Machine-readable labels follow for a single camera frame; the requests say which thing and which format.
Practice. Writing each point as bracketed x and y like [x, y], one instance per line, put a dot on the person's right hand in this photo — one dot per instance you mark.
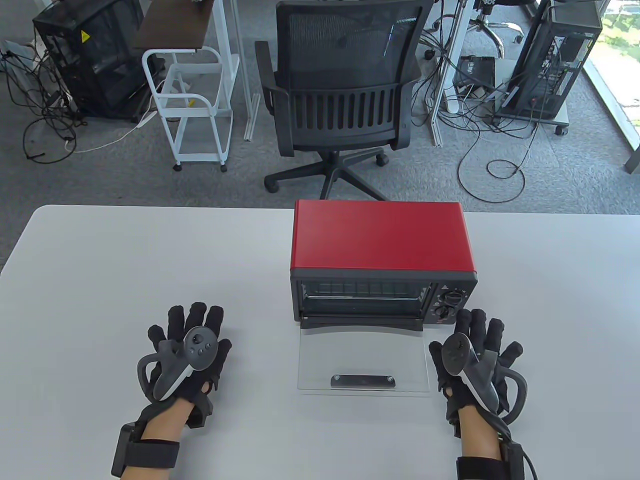
[477, 322]

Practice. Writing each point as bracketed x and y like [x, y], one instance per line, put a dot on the brown wooden desk top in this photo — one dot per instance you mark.
[170, 27]

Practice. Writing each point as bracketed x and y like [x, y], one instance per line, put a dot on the grey handheld tracking controller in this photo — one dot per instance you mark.
[172, 377]
[480, 377]

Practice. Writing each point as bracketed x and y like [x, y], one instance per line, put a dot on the black open computer tower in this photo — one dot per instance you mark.
[550, 55]

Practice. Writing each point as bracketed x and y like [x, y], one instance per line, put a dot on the black power box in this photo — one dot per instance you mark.
[477, 72]

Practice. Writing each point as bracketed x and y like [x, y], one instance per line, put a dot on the white desk leg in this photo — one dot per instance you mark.
[242, 75]
[450, 75]

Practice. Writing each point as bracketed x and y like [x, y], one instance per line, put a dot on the black mesh computer case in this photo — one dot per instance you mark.
[95, 60]

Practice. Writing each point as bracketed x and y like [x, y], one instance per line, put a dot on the person's left hand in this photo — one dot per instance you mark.
[172, 325]

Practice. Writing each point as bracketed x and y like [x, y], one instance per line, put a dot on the person's left forearm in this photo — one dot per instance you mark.
[165, 425]

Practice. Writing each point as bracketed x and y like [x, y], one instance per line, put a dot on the glass oven door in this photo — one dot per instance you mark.
[360, 355]

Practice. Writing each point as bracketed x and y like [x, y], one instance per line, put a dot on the red toaster oven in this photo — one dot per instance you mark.
[382, 235]

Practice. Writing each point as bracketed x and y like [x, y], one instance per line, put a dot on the black oven knob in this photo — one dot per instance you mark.
[443, 312]
[453, 299]

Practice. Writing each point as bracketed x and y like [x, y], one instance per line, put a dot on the grey wheeled tower stand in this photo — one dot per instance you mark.
[555, 121]

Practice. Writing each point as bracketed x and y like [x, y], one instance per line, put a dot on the chrome chair base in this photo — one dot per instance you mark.
[492, 30]

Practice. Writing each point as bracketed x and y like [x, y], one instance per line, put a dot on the black mesh office chair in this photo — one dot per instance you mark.
[345, 110]

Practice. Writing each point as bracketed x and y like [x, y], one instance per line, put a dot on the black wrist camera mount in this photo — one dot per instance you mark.
[482, 469]
[152, 452]

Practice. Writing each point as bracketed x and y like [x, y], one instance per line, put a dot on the white rolling cart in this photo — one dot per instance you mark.
[197, 145]

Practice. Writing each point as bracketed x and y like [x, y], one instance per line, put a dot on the person's right forearm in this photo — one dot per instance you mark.
[480, 432]

